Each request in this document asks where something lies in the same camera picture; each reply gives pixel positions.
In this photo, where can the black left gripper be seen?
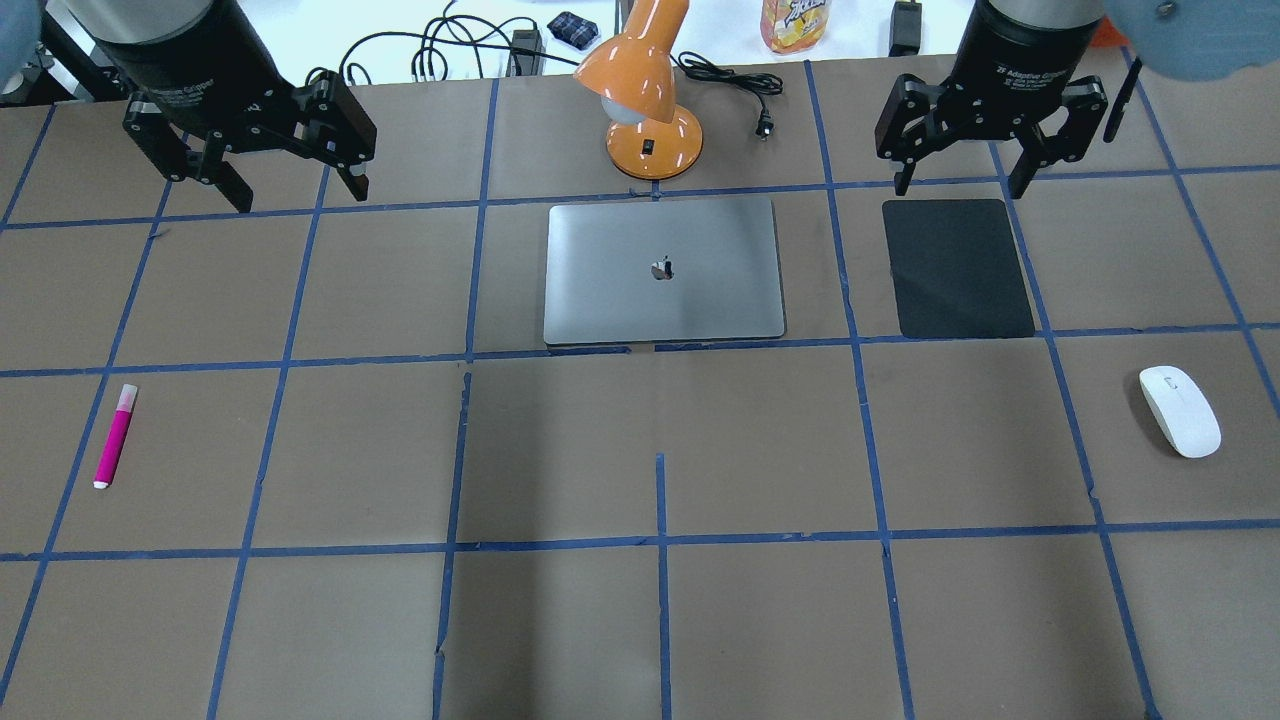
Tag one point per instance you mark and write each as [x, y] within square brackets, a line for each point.
[192, 62]

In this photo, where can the silver laptop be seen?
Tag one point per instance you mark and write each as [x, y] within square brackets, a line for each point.
[671, 270]

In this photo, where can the pink marker pen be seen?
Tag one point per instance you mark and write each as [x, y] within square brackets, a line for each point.
[117, 432]

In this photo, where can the yellow drink bottle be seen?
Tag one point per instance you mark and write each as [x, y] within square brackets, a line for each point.
[788, 27]

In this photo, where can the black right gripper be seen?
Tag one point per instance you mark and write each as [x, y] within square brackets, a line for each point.
[1010, 55]

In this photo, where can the black mousepad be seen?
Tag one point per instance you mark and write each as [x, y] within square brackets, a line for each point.
[955, 270]

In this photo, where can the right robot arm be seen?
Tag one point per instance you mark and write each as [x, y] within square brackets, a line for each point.
[1189, 40]

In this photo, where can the orange desk lamp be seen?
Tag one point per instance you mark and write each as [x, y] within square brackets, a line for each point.
[650, 137]

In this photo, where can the white computer mouse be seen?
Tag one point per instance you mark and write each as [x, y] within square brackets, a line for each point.
[1181, 410]

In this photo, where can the black power adapter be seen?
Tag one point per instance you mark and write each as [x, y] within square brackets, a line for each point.
[906, 28]

